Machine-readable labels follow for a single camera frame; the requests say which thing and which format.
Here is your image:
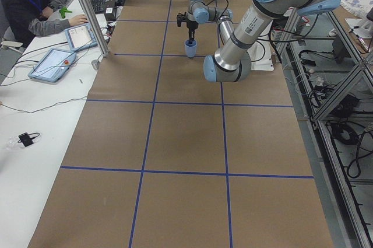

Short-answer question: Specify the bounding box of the aluminium frame post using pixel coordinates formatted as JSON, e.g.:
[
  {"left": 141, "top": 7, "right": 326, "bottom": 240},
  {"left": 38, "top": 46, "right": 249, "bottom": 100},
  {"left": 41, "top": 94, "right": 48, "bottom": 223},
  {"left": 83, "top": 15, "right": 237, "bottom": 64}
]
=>
[{"left": 78, "top": 0, "right": 109, "bottom": 57}]

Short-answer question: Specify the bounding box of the seated person dark hoodie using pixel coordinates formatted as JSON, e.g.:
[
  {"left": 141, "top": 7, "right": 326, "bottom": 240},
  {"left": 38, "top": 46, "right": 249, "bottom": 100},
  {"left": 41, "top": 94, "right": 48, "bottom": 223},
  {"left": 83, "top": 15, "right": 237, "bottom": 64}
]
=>
[{"left": 1, "top": 0, "right": 88, "bottom": 47}]

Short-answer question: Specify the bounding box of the brown paper table cover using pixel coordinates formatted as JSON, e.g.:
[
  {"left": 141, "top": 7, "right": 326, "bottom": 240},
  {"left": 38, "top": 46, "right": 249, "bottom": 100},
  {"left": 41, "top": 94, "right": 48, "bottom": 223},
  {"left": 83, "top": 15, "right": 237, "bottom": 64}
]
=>
[{"left": 29, "top": 0, "right": 333, "bottom": 247}]

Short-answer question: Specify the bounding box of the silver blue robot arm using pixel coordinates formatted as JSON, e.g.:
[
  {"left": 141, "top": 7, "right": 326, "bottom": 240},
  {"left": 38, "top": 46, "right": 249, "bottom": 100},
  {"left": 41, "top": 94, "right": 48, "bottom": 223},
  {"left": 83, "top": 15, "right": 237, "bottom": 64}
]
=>
[{"left": 178, "top": 0, "right": 341, "bottom": 82}]

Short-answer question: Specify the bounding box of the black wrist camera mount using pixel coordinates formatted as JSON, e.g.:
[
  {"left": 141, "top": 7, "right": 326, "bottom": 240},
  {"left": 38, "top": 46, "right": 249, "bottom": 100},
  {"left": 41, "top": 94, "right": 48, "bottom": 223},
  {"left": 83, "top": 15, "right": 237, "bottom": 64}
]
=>
[{"left": 177, "top": 12, "right": 188, "bottom": 27}]

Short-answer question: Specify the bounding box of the far blue teach pendant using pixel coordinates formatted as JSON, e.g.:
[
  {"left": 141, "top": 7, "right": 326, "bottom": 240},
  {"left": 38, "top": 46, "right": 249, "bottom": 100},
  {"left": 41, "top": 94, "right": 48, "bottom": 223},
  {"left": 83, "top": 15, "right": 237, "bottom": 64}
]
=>
[{"left": 64, "top": 23, "right": 97, "bottom": 51}]

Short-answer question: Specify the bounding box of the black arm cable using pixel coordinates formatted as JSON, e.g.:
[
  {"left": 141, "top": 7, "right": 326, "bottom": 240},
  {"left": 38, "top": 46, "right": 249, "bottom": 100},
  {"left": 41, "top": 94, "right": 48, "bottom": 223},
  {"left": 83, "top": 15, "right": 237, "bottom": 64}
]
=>
[{"left": 205, "top": 0, "right": 231, "bottom": 21}]

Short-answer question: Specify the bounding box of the near blue teach pendant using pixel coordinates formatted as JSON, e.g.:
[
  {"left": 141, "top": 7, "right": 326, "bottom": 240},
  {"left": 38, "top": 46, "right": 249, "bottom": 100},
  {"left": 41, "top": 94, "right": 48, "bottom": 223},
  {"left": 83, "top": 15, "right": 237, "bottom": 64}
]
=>
[{"left": 28, "top": 48, "right": 77, "bottom": 83}]

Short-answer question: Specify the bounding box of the small black device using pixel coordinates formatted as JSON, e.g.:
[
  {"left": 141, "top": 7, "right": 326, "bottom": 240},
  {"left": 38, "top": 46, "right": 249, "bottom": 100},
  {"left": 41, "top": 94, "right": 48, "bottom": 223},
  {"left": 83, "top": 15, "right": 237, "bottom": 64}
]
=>
[{"left": 18, "top": 132, "right": 40, "bottom": 147}]

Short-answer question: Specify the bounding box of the green plastic toy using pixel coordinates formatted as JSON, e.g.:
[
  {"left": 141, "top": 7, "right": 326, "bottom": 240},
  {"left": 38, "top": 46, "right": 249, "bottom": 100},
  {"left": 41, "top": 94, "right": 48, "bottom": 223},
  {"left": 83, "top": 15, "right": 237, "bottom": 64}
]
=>
[{"left": 59, "top": 6, "right": 72, "bottom": 19}]

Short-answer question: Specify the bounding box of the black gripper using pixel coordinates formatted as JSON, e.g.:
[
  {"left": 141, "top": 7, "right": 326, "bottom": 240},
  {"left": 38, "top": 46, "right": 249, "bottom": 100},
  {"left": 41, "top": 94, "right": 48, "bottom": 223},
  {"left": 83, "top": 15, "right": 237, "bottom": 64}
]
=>
[{"left": 186, "top": 21, "right": 199, "bottom": 44}]

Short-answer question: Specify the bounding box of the blue teach pendant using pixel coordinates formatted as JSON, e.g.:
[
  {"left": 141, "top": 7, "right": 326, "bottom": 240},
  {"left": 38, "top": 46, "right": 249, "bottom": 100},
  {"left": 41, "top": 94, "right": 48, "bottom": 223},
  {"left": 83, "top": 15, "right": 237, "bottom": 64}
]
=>
[
  {"left": 28, "top": 48, "right": 77, "bottom": 83},
  {"left": 64, "top": 23, "right": 97, "bottom": 51}
]

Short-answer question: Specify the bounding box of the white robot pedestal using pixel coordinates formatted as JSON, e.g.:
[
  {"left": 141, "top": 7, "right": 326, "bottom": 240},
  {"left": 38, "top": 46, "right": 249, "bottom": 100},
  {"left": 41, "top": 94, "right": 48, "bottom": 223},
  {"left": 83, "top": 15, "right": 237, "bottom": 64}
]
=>
[{"left": 248, "top": 41, "right": 274, "bottom": 71}]

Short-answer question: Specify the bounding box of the blue plastic cup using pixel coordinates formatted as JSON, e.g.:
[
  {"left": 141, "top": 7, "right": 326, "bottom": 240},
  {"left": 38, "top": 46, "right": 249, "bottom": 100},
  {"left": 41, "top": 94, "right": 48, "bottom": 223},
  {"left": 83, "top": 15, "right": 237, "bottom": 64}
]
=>
[{"left": 184, "top": 40, "right": 198, "bottom": 58}]

